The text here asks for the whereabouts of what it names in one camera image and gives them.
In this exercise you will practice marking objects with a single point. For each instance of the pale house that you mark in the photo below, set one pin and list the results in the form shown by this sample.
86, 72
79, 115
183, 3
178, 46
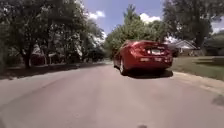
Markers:
184, 46

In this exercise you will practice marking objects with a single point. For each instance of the green trees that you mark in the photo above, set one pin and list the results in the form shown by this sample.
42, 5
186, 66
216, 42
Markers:
133, 30

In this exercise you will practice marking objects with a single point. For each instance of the row of trees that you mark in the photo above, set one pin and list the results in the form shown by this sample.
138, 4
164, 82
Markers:
43, 30

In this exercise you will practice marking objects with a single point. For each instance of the grass verge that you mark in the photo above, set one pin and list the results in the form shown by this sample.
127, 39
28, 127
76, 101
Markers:
200, 66

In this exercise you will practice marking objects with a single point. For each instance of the grey asphalt road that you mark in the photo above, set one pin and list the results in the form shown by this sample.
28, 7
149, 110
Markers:
83, 100

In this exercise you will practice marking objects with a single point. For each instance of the red car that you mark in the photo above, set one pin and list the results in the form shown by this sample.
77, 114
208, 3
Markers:
143, 55

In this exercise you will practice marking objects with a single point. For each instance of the large dark tree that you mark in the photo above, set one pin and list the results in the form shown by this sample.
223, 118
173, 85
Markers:
191, 18

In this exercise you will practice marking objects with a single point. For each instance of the building behind trees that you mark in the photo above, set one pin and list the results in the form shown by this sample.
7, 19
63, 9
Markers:
41, 56

